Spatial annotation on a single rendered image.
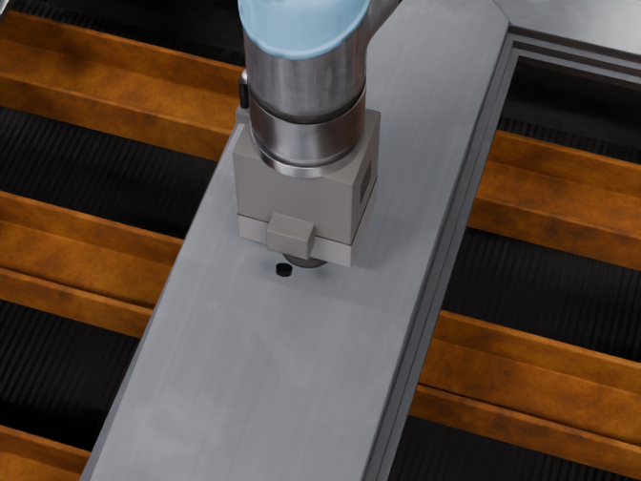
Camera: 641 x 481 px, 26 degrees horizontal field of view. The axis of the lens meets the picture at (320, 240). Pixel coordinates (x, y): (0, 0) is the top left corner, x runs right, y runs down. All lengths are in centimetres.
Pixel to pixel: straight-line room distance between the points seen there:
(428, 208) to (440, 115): 10
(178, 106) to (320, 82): 55
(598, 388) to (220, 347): 36
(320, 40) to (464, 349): 48
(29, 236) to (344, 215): 44
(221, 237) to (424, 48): 26
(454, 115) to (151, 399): 34
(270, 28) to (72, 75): 62
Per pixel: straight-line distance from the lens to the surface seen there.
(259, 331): 100
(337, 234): 95
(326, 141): 87
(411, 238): 104
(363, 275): 102
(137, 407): 99
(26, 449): 117
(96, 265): 126
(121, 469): 98
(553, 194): 131
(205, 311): 101
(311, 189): 92
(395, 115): 112
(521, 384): 120
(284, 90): 83
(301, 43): 80
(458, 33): 120
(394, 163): 109
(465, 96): 114
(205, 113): 135
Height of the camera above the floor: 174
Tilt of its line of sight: 57 degrees down
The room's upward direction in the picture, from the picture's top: straight up
